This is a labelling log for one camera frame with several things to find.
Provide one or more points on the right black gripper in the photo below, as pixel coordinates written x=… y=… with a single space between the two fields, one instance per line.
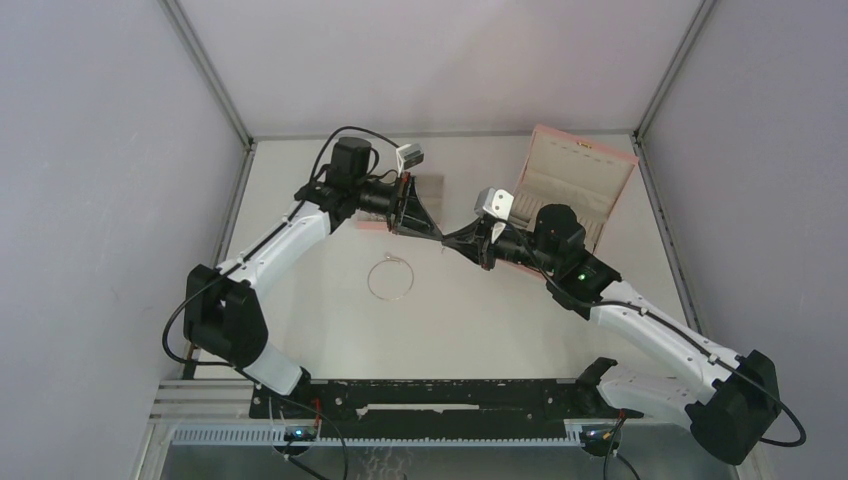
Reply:
x=475 y=242

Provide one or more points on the black mounting rail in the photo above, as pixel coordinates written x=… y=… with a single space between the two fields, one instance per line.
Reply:
x=478 y=407

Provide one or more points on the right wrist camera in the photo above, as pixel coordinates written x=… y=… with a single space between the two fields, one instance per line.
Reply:
x=497 y=204

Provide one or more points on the white slotted cable duct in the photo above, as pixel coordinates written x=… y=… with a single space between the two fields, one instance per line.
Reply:
x=266 y=435

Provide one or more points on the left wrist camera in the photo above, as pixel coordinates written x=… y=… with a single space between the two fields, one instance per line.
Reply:
x=408 y=156

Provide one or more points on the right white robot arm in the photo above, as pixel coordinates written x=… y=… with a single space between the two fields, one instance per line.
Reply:
x=725 y=399

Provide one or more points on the pink jewelry box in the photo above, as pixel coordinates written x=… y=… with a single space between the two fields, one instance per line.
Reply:
x=589 y=173

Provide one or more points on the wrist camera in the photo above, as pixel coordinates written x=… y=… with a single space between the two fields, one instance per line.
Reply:
x=408 y=156
x=497 y=204

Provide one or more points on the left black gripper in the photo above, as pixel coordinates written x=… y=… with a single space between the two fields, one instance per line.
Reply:
x=411 y=221

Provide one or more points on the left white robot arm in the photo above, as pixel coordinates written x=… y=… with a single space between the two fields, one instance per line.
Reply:
x=222 y=312

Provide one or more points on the pink compartment tray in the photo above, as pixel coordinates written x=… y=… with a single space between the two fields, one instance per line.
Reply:
x=411 y=205

